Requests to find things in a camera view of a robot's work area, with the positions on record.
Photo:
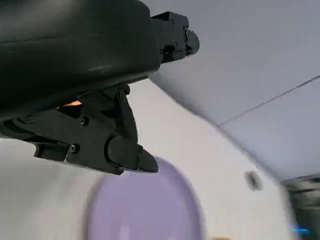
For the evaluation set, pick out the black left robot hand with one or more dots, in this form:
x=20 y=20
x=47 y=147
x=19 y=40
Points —
x=75 y=50

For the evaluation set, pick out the orange and white bread roll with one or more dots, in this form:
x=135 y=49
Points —
x=220 y=238
x=71 y=103

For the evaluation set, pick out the lilac plate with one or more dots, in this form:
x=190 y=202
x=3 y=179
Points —
x=145 y=200

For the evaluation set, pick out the desk partition screen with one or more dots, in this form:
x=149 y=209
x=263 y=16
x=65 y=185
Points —
x=250 y=50

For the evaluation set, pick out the black round table grommet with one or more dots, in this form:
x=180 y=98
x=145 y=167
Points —
x=253 y=180

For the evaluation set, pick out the dark background equipment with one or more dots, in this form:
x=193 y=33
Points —
x=303 y=200

